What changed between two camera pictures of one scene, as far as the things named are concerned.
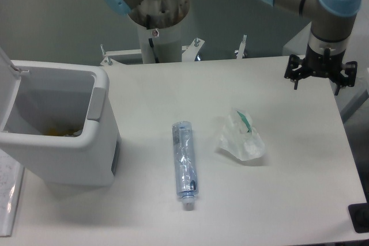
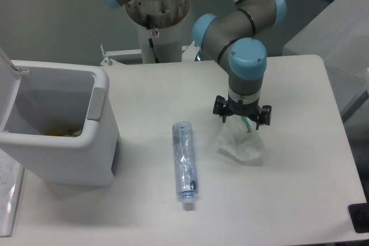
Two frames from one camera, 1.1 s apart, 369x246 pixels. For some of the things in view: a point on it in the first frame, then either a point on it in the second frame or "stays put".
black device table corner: x=359 y=215 stays put
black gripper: x=322 y=65 to x=223 y=108
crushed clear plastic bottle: x=186 y=174 stays put
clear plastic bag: x=238 y=137 stays put
